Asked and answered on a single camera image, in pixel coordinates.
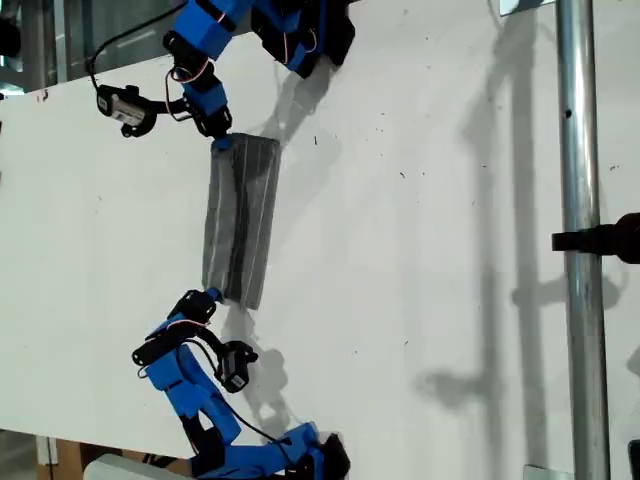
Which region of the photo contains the steel post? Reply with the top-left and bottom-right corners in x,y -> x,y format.
554,0 -> 612,480

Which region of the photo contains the black camera stalk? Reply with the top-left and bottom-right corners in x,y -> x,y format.
185,337 -> 224,374
148,97 -> 194,115

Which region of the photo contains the black camera cable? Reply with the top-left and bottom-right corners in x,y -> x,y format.
85,0 -> 189,94
229,389 -> 301,474

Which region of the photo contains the black clamp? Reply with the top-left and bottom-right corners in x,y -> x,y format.
551,212 -> 640,266

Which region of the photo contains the white cylindrical object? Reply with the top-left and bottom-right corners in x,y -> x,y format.
83,457 -> 194,480

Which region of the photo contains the grey striped towel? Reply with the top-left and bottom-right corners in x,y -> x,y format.
200,132 -> 284,311

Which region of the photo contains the red white servo wire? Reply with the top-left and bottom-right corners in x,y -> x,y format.
135,318 -> 212,382
165,66 -> 195,124

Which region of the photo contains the black camera box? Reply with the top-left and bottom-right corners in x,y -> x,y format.
214,341 -> 260,394
96,83 -> 157,139

